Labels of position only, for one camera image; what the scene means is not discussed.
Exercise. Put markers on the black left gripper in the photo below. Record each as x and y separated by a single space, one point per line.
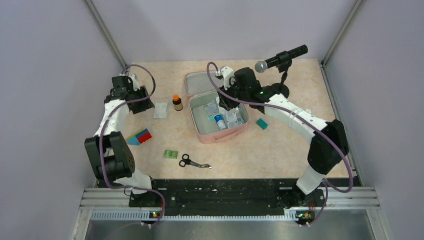
144 105

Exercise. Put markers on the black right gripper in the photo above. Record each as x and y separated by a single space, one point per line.
227 103

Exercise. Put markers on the white blue dropper bottle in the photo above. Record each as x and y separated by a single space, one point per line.
220 122

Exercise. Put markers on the white sachet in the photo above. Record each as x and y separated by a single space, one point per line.
161 111

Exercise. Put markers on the white gauze packet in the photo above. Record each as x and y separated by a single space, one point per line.
232 119

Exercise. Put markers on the clear bag teal strip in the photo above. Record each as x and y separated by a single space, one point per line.
211 109

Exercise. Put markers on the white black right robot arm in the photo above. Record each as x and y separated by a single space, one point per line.
327 139

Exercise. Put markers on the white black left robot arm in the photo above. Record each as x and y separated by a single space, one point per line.
108 152

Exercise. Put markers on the pink open medicine case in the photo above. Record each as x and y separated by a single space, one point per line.
212 123

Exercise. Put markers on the teal small box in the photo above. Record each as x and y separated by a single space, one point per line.
262 124

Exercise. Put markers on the black microphone on stand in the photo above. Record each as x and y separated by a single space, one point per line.
282 61

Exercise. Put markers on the colourful toy block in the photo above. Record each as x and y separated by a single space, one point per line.
139 138

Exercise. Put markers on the brown bottle orange cap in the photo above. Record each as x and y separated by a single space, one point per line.
177 103

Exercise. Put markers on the green small packet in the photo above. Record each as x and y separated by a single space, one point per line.
171 154

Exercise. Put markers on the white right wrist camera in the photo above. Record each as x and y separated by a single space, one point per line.
225 73

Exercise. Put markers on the black handled scissors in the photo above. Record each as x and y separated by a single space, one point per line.
186 161

